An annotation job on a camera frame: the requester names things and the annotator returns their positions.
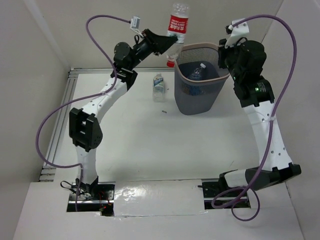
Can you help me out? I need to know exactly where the clear bottle blue label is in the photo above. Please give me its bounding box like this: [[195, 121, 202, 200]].
[[187, 63, 207, 81]]

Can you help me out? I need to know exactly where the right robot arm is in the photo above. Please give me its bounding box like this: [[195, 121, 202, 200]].
[[218, 37, 302, 196]]

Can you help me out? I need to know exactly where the aluminium rail frame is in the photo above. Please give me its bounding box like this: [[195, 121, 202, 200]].
[[38, 67, 174, 183]]

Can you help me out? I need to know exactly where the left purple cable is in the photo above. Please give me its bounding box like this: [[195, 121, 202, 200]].
[[35, 14, 132, 213]]

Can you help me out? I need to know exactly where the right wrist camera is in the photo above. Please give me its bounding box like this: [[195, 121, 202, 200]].
[[224, 18, 250, 49]]

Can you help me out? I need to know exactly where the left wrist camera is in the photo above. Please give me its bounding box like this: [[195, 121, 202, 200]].
[[130, 15, 141, 34]]

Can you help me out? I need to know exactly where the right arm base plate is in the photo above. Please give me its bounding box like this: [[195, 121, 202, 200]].
[[197, 179, 251, 210]]

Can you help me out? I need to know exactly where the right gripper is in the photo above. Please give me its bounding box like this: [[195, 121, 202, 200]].
[[216, 36, 243, 81]]

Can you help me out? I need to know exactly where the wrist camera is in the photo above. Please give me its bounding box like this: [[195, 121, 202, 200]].
[[130, 15, 141, 34], [224, 18, 250, 49]]

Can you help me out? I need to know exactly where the grey mesh waste bin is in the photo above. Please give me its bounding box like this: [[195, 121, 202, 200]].
[[174, 42, 230, 116]]

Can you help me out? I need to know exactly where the clear bottle green white label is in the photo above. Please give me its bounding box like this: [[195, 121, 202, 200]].
[[152, 73, 165, 103]]

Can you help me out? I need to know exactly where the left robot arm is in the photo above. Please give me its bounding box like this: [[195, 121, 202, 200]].
[[69, 29, 178, 200]]

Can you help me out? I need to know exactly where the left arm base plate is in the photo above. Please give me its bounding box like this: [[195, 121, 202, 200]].
[[60, 180, 115, 217]]

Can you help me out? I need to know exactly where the clear bottle red cap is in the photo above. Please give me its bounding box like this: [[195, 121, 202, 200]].
[[166, 2, 190, 68]]

